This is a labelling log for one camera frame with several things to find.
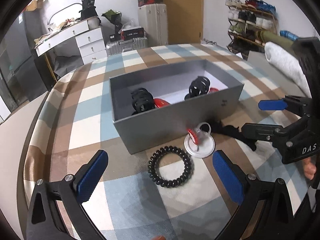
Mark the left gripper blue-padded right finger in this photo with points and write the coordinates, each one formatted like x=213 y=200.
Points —
x=234 y=180

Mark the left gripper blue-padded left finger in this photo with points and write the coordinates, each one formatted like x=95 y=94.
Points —
x=81 y=185

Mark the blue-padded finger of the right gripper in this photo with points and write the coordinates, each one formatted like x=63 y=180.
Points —
x=275 y=104
x=278 y=135

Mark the black pompom hair claw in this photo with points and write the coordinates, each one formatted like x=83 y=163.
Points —
x=199 y=86

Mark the black hair claw clip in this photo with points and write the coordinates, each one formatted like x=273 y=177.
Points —
x=142 y=101

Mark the red round plush pendant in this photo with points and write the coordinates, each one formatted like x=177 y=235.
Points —
x=160 y=102

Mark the person's right hand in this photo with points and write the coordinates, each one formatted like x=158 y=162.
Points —
x=309 y=168

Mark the white rolled blanket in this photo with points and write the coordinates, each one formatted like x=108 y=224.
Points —
x=286 y=64

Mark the black fabric hair accessory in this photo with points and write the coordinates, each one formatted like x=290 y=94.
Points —
x=233 y=132

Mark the green rolled mat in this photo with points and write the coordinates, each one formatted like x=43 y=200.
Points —
x=267 y=36

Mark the plaid bed cover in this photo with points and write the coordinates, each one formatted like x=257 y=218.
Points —
x=76 y=121

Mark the blue rolled mat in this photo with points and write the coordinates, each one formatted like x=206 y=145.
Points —
x=287 y=34

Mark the grey open cardboard box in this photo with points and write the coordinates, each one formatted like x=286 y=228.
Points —
x=170 y=82

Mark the shoe rack with shoes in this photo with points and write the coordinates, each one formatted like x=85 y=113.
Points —
x=247 y=21

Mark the dark grey refrigerator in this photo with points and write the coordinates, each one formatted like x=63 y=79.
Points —
x=26 y=74

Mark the silver suitcase lying flat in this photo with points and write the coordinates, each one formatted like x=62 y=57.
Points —
x=118 y=47

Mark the white desk with drawers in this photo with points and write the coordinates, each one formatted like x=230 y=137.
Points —
x=88 y=35

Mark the wooden door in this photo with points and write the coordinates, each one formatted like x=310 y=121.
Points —
x=185 y=21

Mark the black red box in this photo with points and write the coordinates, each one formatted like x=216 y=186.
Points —
x=128 y=34

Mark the dark flower bouquet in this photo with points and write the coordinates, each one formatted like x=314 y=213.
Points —
x=114 y=17

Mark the white upright suitcase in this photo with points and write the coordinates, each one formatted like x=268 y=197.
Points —
x=153 y=18

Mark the black bag on desk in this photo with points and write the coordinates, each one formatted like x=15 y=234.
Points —
x=88 y=9

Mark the cardboard boxes on fridge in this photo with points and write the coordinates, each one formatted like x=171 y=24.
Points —
x=34 y=5

